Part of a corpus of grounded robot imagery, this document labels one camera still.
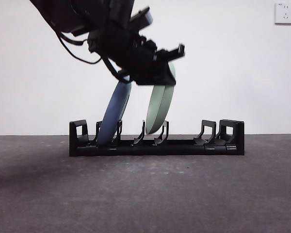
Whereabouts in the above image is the white wall socket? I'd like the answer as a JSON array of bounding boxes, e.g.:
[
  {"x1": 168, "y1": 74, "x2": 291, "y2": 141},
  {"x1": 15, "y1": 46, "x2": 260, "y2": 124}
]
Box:
[{"x1": 274, "y1": 2, "x2": 291, "y2": 26}]

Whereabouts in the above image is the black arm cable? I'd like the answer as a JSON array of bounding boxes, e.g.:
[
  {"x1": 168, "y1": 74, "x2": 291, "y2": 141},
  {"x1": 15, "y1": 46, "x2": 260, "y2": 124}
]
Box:
[{"x1": 53, "y1": 30, "x2": 106, "y2": 65}]

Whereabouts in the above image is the black plastic plate rack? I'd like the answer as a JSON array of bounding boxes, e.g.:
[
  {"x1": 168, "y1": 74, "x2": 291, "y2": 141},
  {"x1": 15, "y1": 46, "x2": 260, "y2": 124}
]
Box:
[{"x1": 69, "y1": 119, "x2": 245, "y2": 157}]

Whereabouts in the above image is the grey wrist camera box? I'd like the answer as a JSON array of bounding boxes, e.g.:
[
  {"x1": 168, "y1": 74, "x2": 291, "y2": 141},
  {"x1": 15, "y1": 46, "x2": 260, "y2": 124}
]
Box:
[{"x1": 129, "y1": 6, "x2": 153, "y2": 31}]

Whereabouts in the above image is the blue round plate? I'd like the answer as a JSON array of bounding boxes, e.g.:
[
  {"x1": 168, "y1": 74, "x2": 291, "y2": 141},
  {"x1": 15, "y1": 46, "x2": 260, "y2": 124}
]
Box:
[{"x1": 96, "y1": 81, "x2": 133, "y2": 147}]

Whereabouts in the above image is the pale green round plate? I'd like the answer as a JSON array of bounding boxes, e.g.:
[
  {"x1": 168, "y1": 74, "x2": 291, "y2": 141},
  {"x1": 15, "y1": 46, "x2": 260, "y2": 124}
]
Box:
[{"x1": 145, "y1": 62, "x2": 177, "y2": 135}]

